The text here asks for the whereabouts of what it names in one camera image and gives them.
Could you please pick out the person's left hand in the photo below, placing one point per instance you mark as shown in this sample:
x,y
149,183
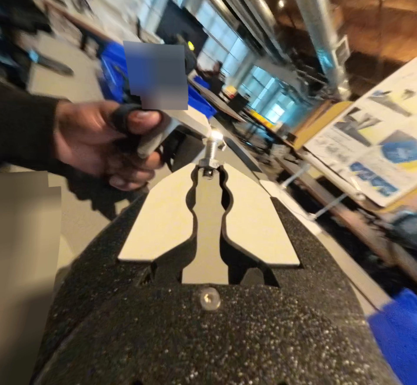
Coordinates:
x,y
84,137

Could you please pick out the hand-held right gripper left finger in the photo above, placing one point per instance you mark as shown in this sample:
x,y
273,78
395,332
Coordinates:
x,y
159,218

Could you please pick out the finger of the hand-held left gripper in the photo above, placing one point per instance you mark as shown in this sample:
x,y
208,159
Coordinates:
x,y
192,122

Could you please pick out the silver hex bolt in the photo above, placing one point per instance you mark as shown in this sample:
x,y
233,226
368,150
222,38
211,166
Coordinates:
x,y
211,150

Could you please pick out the large silver duct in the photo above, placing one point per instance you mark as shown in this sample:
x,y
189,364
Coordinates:
x,y
312,23

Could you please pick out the silver hex nut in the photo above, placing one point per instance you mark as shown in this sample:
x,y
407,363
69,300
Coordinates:
x,y
203,164

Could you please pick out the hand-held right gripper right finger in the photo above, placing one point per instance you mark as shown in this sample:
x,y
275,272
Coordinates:
x,y
257,222

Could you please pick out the long silver ceiling pipe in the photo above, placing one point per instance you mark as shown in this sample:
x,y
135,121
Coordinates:
x,y
234,3

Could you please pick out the dark grey flat tool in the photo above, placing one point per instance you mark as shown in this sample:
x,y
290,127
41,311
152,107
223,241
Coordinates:
x,y
55,65

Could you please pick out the black monitor screen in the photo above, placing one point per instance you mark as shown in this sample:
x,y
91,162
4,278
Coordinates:
x,y
182,29

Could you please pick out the blue yellow poster board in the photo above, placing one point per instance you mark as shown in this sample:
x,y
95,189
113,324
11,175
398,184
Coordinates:
x,y
374,137

